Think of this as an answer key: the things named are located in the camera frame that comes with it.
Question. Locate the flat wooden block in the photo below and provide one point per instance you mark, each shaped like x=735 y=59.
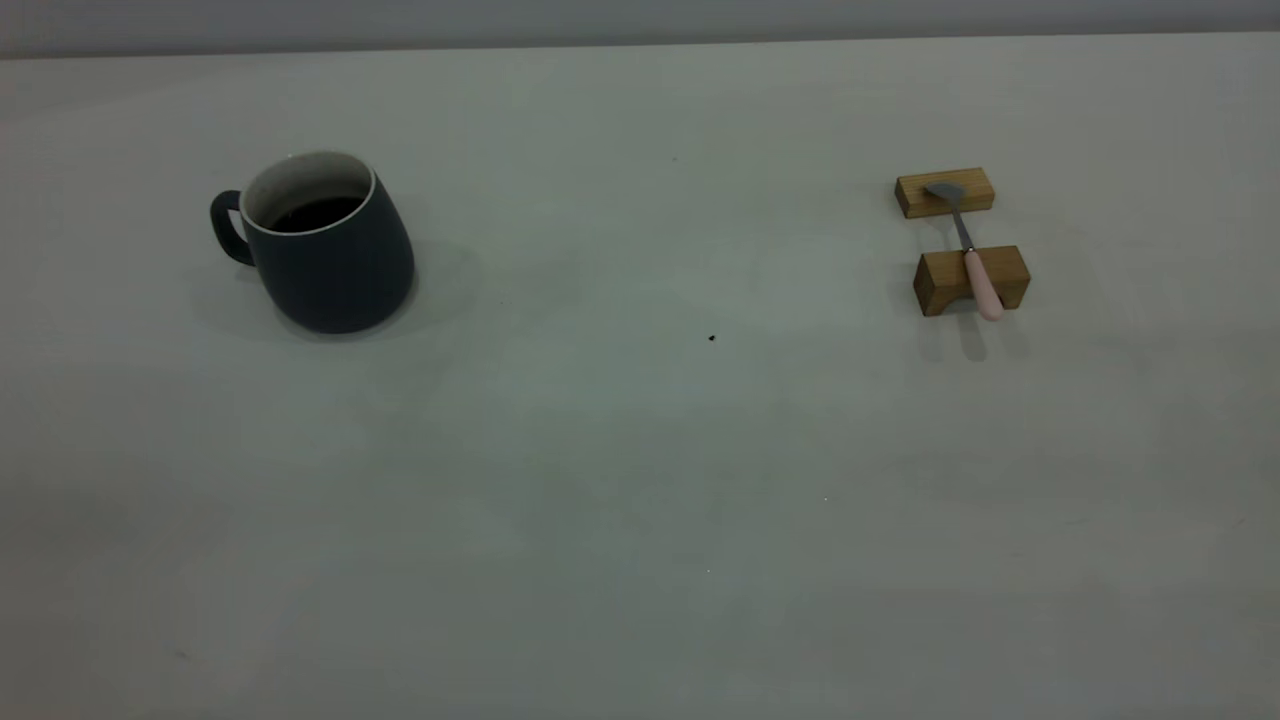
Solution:
x=975 y=190

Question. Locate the arched wooden block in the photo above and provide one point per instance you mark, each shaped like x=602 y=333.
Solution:
x=940 y=275

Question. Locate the dark grey ceramic cup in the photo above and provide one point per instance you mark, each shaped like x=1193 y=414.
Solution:
x=335 y=275

